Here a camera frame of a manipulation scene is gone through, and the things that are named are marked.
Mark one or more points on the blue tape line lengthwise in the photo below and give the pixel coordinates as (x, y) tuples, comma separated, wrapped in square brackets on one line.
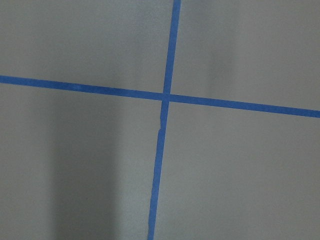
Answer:
[(164, 110)]

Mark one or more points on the blue tape line crosswise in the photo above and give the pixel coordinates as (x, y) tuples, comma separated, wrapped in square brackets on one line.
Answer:
[(157, 96)]

